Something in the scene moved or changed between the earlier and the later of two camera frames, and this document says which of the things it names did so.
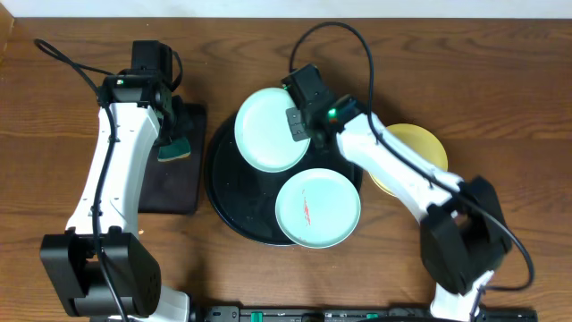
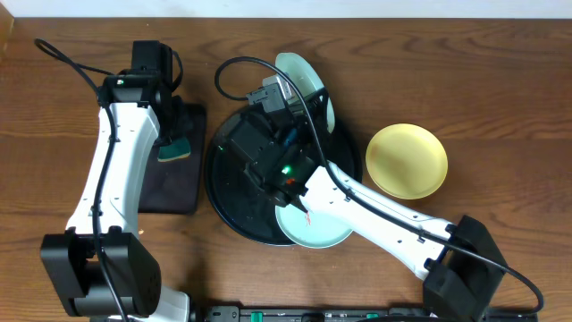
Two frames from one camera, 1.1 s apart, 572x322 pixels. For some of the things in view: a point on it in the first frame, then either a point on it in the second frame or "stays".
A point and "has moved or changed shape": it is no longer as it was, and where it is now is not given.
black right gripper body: [295, 126] → [298, 141]
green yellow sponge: [179, 148] stays
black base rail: [357, 313] stays
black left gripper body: [180, 123] stays
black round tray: [244, 198] stays
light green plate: [263, 135] has moved or changed shape
